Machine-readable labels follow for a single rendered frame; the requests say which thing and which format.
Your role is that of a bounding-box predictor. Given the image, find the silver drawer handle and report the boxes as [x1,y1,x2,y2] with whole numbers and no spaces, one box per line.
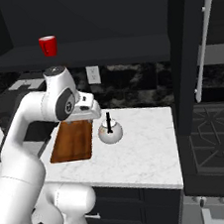
[84,211,102,222]

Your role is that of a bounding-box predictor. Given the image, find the black cabinet door with handle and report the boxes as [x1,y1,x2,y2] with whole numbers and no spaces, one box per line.
[160,0,224,138]

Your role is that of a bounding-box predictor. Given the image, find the red mug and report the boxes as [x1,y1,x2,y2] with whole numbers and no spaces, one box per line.
[38,35,59,59]

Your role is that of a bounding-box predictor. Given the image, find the black base cabinet drawers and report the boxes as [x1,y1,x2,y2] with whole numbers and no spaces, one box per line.
[81,174,186,224]

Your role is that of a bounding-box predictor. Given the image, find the brown wooden tray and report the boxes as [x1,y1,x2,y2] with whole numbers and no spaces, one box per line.
[45,117,98,165]

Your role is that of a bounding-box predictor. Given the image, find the black wall cabinet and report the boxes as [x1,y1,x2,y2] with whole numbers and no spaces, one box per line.
[0,0,182,83]

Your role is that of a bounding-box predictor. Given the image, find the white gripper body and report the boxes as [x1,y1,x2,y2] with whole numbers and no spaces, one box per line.
[61,99,104,126]

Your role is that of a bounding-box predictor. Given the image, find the dark sink basin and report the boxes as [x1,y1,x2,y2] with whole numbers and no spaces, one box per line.
[0,75,64,164]

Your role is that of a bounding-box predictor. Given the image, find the black gas hob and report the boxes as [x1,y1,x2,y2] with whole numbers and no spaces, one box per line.
[171,97,224,207]

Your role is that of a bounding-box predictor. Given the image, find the white kettle with black handle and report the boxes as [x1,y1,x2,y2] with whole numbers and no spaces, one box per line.
[94,110,125,147]

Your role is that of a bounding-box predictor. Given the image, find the dark oven knob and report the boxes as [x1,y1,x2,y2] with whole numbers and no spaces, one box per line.
[197,195,208,208]

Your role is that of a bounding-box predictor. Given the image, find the white cabinet door handle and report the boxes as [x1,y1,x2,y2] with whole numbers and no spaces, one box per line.
[181,0,224,104]

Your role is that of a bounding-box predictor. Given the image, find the silver oven front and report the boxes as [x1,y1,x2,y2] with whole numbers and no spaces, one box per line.
[174,188,224,224]

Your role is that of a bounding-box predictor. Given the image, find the white wall outlet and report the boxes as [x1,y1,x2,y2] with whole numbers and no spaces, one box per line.
[85,63,102,86]

